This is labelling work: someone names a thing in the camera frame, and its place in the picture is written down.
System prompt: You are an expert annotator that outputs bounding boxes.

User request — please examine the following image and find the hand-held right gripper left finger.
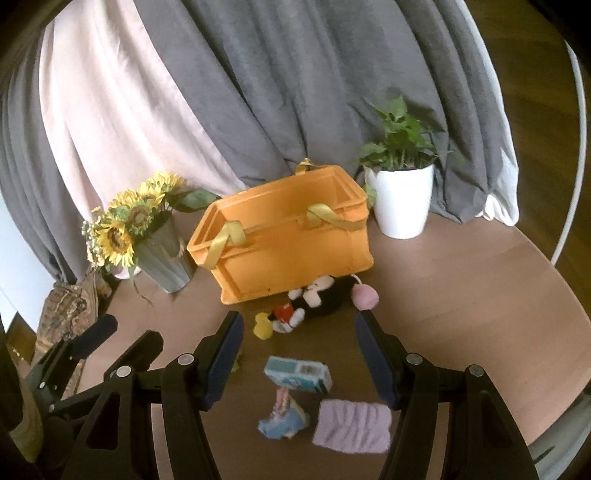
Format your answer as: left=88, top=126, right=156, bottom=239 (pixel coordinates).
left=60, top=311, right=244, bottom=480

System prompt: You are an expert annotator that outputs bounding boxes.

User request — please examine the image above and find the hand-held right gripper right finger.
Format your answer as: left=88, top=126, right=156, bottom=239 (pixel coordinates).
left=355, top=311, right=541, bottom=480

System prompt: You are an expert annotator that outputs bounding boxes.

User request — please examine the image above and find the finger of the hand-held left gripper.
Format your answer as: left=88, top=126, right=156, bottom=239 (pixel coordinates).
left=105, top=330, right=164, bottom=373
left=65, top=315, right=118, bottom=360

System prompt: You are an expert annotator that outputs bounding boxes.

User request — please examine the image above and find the pink pompom ball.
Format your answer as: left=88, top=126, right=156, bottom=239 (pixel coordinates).
left=353, top=274, right=380, bottom=310

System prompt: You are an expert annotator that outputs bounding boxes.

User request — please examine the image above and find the blue tissue pack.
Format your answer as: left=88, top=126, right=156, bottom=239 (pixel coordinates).
left=264, top=355, right=333, bottom=397

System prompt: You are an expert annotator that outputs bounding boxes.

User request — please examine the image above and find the lilac towel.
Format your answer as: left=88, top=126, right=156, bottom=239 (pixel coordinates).
left=313, top=399, right=393, bottom=454

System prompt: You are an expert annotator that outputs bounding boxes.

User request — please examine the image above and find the black mouse plush toy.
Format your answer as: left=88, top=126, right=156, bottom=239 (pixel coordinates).
left=253, top=274, right=358, bottom=341

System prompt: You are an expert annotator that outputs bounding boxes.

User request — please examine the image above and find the small blue-dress doll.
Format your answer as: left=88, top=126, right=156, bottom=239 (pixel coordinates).
left=257, top=387, right=311, bottom=441

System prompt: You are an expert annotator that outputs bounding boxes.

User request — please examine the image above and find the orange plastic crate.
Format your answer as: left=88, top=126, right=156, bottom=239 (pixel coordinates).
left=187, top=159, right=374, bottom=305

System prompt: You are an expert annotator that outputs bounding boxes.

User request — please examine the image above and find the brown patterned cushion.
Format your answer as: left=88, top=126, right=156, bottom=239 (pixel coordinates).
left=34, top=270, right=114, bottom=398

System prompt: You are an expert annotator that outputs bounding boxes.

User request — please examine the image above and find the grey-green ribbed vase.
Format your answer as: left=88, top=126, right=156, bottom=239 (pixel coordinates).
left=134, top=217, right=195, bottom=294

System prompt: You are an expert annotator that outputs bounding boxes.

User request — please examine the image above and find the artificial sunflower bouquet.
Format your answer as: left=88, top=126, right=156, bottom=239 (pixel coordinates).
left=82, top=172, right=221, bottom=305

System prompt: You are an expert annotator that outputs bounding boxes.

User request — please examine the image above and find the white plant pot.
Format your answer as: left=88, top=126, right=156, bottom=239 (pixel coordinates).
left=364, top=164, right=435, bottom=240

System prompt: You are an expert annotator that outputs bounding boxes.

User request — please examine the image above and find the white sheer curtain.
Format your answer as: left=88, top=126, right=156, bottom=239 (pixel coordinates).
left=480, top=32, right=520, bottom=227

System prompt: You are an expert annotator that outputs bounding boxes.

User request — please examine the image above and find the pale pink curtain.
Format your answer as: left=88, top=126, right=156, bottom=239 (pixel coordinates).
left=39, top=0, right=250, bottom=280

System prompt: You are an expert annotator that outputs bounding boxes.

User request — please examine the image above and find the green leafy houseplant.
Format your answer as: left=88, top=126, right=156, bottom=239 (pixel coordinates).
left=358, top=96, right=451, bottom=204

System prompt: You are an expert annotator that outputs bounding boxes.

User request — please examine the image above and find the grey curtain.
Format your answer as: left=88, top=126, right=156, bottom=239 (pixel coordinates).
left=0, top=0, right=520, bottom=282

